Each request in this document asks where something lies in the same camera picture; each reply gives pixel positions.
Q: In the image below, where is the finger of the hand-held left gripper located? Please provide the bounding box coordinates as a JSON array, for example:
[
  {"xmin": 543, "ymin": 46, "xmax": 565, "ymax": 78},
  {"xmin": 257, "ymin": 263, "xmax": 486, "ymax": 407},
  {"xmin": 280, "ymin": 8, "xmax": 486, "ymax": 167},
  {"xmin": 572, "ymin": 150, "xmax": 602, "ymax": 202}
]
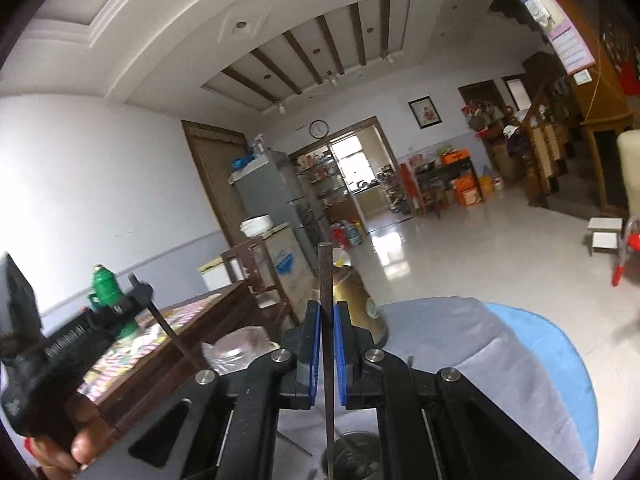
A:
[{"xmin": 112, "ymin": 274, "xmax": 155, "ymax": 333}]

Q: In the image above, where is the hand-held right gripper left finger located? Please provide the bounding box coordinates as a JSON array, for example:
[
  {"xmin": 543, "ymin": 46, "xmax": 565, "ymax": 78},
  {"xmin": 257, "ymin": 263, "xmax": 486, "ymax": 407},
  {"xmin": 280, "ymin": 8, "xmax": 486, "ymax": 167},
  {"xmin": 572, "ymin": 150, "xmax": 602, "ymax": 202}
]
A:
[{"xmin": 87, "ymin": 300, "xmax": 326, "ymax": 480}]

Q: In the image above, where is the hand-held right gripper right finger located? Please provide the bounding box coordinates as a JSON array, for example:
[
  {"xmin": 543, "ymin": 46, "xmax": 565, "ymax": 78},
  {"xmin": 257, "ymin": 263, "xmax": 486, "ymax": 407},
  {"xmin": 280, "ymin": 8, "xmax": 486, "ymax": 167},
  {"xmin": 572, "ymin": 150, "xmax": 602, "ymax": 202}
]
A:
[{"xmin": 334, "ymin": 301, "xmax": 576, "ymax": 480}]

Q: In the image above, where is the dark metal chopstick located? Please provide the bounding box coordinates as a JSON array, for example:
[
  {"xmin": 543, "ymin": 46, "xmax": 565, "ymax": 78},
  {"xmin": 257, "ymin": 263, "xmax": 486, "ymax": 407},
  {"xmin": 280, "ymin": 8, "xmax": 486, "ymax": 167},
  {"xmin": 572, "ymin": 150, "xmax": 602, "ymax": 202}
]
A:
[
  {"xmin": 318, "ymin": 242, "xmax": 337, "ymax": 478},
  {"xmin": 147, "ymin": 302, "xmax": 206, "ymax": 371}
]

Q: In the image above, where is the metal utensil cup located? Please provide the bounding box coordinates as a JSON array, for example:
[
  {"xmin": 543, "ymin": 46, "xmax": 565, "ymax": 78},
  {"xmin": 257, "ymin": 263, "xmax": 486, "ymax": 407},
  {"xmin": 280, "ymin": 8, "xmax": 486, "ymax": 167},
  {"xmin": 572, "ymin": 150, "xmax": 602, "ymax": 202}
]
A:
[{"xmin": 310, "ymin": 432, "xmax": 383, "ymax": 480}]

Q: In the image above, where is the person's left hand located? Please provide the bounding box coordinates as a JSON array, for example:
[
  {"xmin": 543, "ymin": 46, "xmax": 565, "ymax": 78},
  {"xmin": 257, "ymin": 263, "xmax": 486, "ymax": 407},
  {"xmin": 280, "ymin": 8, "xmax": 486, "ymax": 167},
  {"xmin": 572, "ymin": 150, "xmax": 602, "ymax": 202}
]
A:
[{"xmin": 30, "ymin": 400, "xmax": 118, "ymax": 473}]

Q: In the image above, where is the green thermos flask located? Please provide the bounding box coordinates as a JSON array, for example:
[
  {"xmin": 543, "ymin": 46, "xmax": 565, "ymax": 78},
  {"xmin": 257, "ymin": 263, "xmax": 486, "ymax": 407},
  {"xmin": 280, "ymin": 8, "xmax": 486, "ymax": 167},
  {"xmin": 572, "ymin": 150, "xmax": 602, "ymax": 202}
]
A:
[{"xmin": 89, "ymin": 263, "xmax": 138, "ymax": 338}]

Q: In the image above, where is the printed table cloth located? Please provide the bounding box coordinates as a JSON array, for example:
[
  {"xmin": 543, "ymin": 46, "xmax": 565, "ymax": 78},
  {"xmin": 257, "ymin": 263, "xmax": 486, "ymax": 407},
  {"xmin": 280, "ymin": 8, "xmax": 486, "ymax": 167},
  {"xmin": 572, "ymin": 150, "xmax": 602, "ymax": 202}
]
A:
[{"xmin": 82, "ymin": 292, "xmax": 223, "ymax": 403}]

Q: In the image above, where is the golden electric kettle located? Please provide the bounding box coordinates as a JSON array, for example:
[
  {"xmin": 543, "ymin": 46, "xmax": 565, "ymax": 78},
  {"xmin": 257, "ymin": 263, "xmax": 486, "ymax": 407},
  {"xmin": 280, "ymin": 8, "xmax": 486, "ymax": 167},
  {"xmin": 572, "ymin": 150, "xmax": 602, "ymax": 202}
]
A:
[{"xmin": 315, "ymin": 265, "xmax": 391, "ymax": 348}]

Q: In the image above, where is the plastic-wrapped white bowl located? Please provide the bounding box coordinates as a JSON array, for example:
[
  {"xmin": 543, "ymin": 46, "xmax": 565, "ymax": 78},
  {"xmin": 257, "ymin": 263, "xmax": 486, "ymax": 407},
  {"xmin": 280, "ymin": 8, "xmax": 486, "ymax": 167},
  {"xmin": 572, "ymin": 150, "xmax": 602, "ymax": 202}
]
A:
[{"xmin": 201, "ymin": 326, "xmax": 281, "ymax": 376}]

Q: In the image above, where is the white box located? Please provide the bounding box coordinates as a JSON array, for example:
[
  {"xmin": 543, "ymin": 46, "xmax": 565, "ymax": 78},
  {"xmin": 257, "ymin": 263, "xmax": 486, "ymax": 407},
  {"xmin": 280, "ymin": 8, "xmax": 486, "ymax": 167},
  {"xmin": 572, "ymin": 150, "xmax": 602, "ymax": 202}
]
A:
[{"xmin": 197, "ymin": 258, "xmax": 246, "ymax": 293}]

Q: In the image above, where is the white chest freezer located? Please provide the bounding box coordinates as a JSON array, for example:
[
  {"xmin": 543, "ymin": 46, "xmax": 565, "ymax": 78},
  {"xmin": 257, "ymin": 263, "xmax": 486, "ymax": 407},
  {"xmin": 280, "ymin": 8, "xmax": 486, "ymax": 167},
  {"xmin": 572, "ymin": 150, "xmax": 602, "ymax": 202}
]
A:
[{"xmin": 240, "ymin": 222, "xmax": 313, "ymax": 306}]

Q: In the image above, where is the grey cloth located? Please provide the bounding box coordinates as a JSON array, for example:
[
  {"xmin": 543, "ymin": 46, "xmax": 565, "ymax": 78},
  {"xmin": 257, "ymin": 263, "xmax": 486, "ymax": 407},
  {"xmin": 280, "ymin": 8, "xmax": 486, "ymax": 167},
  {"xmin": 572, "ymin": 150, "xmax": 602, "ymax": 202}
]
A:
[{"xmin": 275, "ymin": 297, "xmax": 593, "ymax": 480}]

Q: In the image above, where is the wooden chair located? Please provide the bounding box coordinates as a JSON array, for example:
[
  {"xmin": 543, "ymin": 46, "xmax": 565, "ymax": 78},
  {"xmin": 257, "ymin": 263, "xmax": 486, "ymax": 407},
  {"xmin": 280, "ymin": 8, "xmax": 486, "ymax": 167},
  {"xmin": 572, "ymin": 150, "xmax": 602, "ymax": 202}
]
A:
[{"xmin": 220, "ymin": 237, "xmax": 288, "ymax": 321}]

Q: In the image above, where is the white basin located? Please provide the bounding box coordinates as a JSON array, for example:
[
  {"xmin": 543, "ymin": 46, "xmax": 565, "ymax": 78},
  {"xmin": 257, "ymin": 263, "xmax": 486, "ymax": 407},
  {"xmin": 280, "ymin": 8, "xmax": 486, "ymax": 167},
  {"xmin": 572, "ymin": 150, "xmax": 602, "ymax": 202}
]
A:
[{"xmin": 240, "ymin": 214, "xmax": 273, "ymax": 236}]

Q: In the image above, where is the brown wooden door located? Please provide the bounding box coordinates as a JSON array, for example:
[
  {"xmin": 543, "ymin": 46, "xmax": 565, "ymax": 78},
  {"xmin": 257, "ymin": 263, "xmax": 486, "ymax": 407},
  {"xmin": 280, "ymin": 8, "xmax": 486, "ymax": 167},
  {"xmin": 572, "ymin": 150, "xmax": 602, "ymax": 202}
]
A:
[{"xmin": 181, "ymin": 120, "xmax": 251, "ymax": 256}]

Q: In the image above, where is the glass shelf rack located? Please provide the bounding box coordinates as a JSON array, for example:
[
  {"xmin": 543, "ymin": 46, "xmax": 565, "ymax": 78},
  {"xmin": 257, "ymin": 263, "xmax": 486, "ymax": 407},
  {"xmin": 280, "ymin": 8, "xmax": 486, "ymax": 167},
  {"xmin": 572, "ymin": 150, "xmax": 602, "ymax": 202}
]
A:
[{"xmin": 295, "ymin": 152, "xmax": 351, "ymax": 226}]

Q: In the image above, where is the grey refrigerator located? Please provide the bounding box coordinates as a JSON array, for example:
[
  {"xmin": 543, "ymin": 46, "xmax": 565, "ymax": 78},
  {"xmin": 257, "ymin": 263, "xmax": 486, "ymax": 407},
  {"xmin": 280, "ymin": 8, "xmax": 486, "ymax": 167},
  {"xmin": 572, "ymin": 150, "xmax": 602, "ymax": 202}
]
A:
[{"xmin": 229, "ymin": 149, "xmax": 321, "ymax": 261}]

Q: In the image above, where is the orange cardboard box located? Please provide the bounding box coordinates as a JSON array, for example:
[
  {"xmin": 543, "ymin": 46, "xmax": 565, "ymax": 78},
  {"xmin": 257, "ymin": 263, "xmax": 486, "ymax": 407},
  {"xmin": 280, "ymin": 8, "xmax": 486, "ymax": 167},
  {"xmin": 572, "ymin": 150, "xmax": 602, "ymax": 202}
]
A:
[{"xmin": 452, "ymin": 175, "xmax": 485, "ymax": 207}]

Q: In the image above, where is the dark side table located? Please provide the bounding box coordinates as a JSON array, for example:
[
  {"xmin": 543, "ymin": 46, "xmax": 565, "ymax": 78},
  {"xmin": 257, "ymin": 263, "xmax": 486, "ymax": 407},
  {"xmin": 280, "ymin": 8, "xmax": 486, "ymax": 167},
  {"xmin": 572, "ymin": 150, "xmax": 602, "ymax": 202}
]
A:
[{"xmin": 415, "ymin": 160, "xmax": 476, "ymax": 218}]

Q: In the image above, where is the blue table cover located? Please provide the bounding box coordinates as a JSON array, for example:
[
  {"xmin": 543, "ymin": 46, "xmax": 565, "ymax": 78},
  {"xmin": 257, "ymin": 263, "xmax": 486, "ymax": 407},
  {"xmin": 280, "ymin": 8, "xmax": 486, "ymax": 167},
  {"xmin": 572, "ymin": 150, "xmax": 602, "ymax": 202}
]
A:
[{"xmin": 482, "ymin": 302, "xmax": 599, "ymax": 466}]

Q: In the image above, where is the wooden stair railing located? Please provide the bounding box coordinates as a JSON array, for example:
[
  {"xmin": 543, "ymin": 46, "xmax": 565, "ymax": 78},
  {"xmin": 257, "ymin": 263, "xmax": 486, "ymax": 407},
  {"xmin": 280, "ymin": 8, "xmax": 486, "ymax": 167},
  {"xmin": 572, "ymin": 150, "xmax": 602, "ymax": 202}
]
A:
[{"xmin": 520, "ymin": 110, "xmax": 576, "ymax": 206}]

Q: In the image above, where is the white step stool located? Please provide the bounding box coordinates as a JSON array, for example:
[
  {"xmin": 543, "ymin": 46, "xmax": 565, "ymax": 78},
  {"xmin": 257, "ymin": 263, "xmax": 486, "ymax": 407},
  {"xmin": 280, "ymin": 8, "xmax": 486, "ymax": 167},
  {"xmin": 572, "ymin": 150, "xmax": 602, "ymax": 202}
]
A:
[{"xmin": 586, "ymin": 217, "xmax": 623, "ymax": 256}]

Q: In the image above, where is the beige chair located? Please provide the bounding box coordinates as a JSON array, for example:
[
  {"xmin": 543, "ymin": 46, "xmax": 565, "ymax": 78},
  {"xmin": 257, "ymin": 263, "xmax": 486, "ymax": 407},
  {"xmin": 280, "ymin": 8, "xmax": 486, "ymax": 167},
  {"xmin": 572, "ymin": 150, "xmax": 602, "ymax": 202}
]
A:
[{"xmin": 616, "ymin": 130, "xmax": 640, "ymax": 221}]

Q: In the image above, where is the framed wall picture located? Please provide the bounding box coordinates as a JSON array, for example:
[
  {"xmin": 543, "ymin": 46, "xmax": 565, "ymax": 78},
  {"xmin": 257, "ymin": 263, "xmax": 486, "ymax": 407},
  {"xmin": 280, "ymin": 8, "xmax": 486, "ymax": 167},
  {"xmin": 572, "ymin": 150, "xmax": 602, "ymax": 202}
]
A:
[{"xmin": 408, "ymin": 96, "xmax": 444, "ymax": 130}]

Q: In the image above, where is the wall calendar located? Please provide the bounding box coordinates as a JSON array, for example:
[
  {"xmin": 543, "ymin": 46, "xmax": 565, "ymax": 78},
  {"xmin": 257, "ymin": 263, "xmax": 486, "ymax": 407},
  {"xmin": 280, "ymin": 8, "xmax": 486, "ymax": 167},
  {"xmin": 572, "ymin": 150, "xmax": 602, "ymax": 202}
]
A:
[{"xmin": 520, "ymin": 0, "xmax": 596, "ymax": 73}]

